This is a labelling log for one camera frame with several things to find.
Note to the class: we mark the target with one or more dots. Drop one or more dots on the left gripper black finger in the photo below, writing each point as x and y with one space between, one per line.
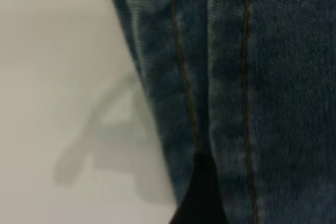
202 197

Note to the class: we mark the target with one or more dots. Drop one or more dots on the blue denim pants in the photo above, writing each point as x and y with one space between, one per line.
262 90

